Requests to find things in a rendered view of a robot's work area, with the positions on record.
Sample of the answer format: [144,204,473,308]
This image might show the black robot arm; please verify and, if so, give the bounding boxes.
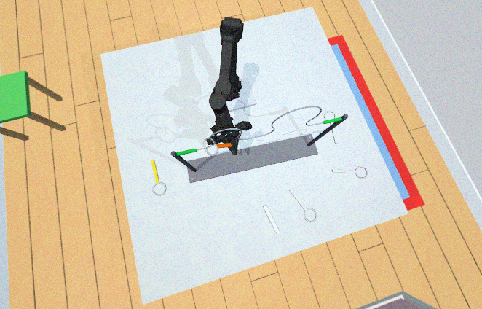
[209,17,244,133]

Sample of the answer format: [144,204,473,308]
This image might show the orange handle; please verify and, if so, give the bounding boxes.
[203,138,232,156]

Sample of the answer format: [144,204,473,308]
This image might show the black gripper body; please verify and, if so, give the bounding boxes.
[207,114,253,145]

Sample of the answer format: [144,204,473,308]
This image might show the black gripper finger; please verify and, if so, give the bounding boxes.
[219,138,235,155]
[227,134,239,155]

